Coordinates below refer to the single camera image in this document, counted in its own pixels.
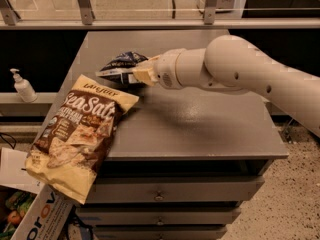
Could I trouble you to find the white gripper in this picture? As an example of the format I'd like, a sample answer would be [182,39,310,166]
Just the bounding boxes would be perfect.
[133,49,184,90]

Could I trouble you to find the blue chip bag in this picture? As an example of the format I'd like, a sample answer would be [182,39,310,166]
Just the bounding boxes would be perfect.
[96,51,148,84]

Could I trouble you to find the brown sea salt chip bag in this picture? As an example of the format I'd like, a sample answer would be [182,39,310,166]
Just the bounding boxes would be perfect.
[25,75,139,204]

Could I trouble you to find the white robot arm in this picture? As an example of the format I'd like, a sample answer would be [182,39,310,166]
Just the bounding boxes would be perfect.
[133,35,320,136]

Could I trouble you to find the grey drawer cabinet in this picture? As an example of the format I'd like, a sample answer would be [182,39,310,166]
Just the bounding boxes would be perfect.
[36,29,290,240]

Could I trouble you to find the white pump bottle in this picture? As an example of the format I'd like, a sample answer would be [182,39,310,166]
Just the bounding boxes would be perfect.
[10,68,37,103]

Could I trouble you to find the white cardboard box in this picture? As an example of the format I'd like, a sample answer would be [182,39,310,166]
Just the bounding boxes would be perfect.
[0,148,72,240]

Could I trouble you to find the metal railing frame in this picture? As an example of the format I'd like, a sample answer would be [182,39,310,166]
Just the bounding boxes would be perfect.
[0,0,320,30]

